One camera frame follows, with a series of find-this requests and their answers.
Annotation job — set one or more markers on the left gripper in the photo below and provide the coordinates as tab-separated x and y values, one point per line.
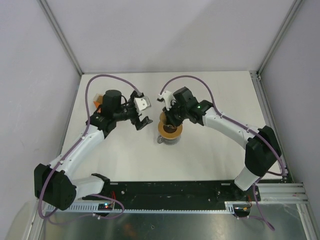
138	124

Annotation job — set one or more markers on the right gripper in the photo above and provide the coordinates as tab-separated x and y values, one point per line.
170	119

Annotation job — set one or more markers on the brown paper coffee filter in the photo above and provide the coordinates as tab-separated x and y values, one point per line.
163	121

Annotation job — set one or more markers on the clear glass server jug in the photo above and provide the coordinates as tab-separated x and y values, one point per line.
167	141

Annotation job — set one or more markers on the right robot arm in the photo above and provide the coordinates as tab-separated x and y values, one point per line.
261	147

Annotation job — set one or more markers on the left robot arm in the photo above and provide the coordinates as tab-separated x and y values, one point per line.
54	183

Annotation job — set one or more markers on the orange coffee filter box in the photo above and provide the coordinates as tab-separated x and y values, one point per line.
98	100

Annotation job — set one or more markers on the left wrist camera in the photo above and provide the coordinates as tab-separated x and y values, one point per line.
142	103

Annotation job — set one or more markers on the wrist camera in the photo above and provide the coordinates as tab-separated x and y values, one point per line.
142	103
167	98

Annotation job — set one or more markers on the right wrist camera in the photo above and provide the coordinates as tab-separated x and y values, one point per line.
167	98

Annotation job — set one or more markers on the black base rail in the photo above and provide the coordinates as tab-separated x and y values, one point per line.
201	195

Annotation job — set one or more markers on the left aluminium frame post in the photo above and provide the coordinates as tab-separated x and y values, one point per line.
45	7

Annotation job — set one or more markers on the aluminium frame post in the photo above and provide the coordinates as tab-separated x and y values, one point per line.
283	29
45	7

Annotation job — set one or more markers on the right aluminium frame post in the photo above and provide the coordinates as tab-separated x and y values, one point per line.
283	29

